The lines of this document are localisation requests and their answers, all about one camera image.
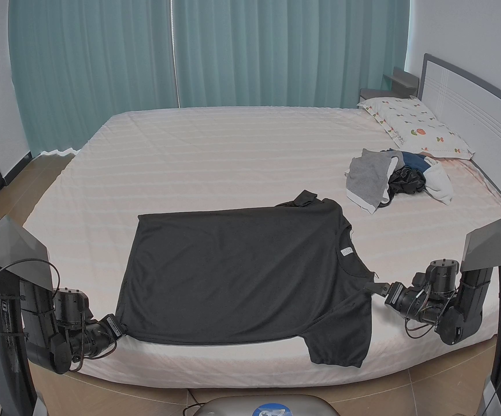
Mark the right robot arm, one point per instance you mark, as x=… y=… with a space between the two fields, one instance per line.
x=471 y=293

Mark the pile of clothes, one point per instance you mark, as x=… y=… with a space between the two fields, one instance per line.
x=367 y=180

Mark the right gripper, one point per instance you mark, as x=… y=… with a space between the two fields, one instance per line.
x=402 y=301

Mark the bed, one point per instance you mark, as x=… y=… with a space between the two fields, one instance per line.
x=233 y=158

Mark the white printed pillow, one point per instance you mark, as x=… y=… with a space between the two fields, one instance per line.
x=415 y=121

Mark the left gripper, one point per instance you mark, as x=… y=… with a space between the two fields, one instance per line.
x=103 y=336

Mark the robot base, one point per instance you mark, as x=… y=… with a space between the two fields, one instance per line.
x=242 y=405

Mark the blue-green curtain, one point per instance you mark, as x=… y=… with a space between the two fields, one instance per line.
x=90 y=59
x=285 y=37

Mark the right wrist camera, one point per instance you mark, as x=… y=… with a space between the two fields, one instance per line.
x=419 y=280

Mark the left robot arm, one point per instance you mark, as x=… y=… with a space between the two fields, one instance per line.
x=38 y=319

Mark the black T-shirt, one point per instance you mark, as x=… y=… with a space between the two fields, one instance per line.
x=242 y=275

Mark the grey bedside table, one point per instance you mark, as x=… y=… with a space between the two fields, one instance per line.
x=402 y=80

